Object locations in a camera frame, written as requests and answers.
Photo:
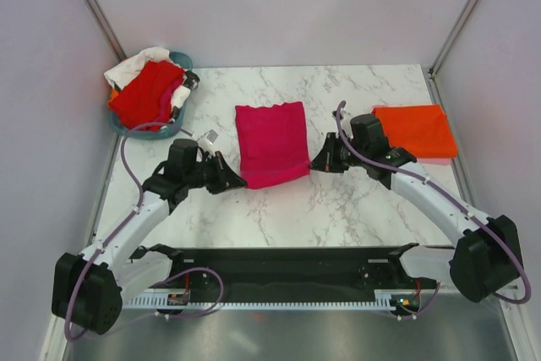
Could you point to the red t shirt in basket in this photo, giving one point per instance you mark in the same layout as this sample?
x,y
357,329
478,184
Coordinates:
x,y
147,98

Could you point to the white black t shirt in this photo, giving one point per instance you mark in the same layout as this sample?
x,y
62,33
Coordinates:
x,y
135,65

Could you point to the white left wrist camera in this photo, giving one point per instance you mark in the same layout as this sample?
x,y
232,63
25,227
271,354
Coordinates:
x,y
207,141

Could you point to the teal laundry basket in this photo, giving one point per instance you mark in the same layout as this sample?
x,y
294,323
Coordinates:
x,y
148,132

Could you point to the white slotted cable duct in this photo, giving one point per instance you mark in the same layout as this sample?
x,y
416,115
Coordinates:
x,y
162,299

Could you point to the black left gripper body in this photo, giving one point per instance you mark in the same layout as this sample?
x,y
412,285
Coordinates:
x,y
210,173

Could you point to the folded orange t shirt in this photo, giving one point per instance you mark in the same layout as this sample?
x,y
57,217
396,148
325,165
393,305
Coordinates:
x,y
422,130

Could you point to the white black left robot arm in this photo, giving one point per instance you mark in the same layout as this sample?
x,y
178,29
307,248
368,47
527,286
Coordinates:
x,y
90,288

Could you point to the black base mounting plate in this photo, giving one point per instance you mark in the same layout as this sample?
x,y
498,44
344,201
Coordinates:
x,y
323,275

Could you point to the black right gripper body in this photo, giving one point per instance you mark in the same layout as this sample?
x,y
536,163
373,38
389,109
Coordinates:
x,y
339,156

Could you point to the aluminium corner post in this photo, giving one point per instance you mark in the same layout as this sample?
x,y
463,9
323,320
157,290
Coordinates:
x,y
457,28
105,28

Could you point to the magenta t shirt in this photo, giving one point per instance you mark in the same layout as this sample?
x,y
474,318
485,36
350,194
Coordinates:
x,y
273,144

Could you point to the left aluminium corner post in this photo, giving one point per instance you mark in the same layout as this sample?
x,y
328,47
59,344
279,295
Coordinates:
x,y
105,28

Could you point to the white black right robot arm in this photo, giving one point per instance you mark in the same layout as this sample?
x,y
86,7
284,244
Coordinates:
x,y
485,254

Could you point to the right aluminium corner post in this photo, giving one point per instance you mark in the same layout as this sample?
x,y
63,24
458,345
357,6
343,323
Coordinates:
x,y
457,28

